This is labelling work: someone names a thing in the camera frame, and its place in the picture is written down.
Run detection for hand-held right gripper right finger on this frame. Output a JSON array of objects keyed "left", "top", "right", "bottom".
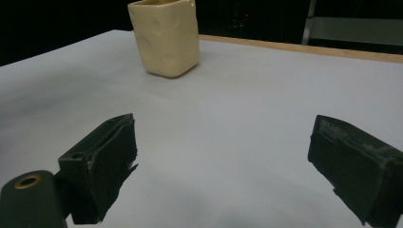
[{"left": 307, "top": 114, "right": 403, "bottom": 228}]

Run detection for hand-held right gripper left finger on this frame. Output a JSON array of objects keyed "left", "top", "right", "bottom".
[{"left": 57, "top": 113, "right": 140, "bottom": 225}]

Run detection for cream ceramic cup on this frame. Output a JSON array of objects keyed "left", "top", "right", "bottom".
[{"left": 127, "top": 0, "right": 202, "bottom": 79}]

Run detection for white metal stand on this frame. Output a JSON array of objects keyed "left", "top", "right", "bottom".
[{"left": 300, "top": 0, "right": 403, "bottom": 48}]

